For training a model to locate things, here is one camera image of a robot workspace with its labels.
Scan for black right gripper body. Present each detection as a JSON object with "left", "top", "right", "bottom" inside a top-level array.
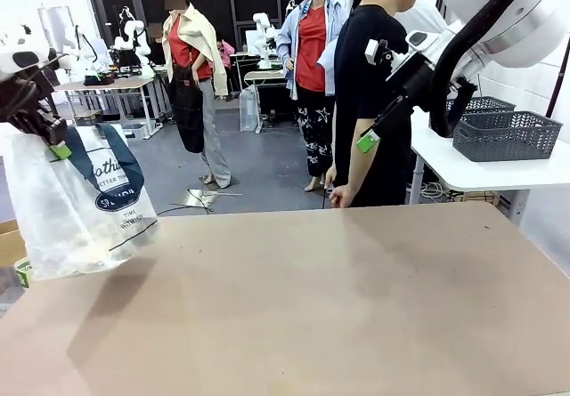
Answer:
[{"left": 388, "top": 54, "right": 452, "bottom": 113}]

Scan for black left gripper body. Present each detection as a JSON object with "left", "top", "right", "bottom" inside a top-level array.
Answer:
[{"left": 0, "top": 72, "right": 69, "bottom": 147}]

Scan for translucent shopping bag navy handles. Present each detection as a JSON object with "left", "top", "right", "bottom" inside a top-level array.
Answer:
[{"left": 1, "top": 121, "right": 160, "bottom": 282}]

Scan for dark grey plastic basket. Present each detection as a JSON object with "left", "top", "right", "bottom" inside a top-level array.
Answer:
[
  {"left": 452, "top": 109, "right": 564, "bottom": 163},
  {"left": 444, "top": 95, "right": 517, "bottom": 116}
]

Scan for person's right forearm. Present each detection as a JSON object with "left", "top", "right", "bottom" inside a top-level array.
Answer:
[{"left": 346, "top": 117, "right": 379, "bottom": 191}]

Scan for person's right hand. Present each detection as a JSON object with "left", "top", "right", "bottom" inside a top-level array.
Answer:
[{"left": 330, "top": 183, "right": 358, "bottom": 210}]

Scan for person in black t-shirt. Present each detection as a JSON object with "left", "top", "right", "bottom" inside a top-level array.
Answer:
[{"left": 326, "top": 0, "right": 427, "bottom": 209}]

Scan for wooden background work table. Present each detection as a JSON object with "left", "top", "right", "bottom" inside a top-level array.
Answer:
[{"left": 52, "top": 77, "right": 162, "bottom": 139}]

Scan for mannequin with blue shirt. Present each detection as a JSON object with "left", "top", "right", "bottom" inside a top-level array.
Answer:
[{"left": 275, "top": 0, "right": 354, "bottom": 194}]

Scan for brown cardboard box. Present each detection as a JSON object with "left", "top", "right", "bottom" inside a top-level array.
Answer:
[{"left": 0, "top": 219, "right": 29, "bottom": 269}]

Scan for white side table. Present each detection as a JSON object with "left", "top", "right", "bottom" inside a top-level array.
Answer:
[{"left": 408, "top": 109, "right": 570, "bottom": 228}]

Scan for dark background desk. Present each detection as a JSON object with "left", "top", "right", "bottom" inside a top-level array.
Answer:
[{"left": 242, "top": 69, "right": 289, "bottom": 124}]

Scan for clear plastic container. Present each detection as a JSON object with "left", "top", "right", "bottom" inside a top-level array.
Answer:
[{"left": 239, "top": 84, "right": 262, "bottom": 133}]

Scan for white background robot black joints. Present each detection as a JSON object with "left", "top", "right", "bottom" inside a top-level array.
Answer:
[{"left": 112, "top": 18, "right": 156, "bottom": 68}]

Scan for black slanted pole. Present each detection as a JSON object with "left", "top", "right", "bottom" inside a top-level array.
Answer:
[{"left": 544, "top": 43, "right": 570, "bottom": 120}]

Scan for white background robot on desk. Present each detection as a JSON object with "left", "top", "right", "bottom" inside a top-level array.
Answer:
[{"left": 251, "top": 12, "right": 281, "bottom": 70}]

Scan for mannequin with cream jacket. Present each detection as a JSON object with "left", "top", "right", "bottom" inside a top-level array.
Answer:
[{"left": 158, "top": 0, "right": 233, "bottom": 191}]

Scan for person in pink top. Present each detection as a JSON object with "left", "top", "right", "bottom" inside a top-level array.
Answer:
[{"left": 215, "top": 33, "right": 237, "bottom": 102}]

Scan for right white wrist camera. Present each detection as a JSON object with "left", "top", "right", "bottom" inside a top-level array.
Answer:
[{"left": 363, "top": 37, "right": 410, "bottom": 68}]

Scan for white background robot with cable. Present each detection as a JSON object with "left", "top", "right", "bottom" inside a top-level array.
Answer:
[{"left": 61, "top": 24, "right": 99, "bottom": 79}]

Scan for grey wall board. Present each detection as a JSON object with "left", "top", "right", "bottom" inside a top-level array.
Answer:
[{"left": 37, "top": 5, "right": 76, "bottom": 55}]

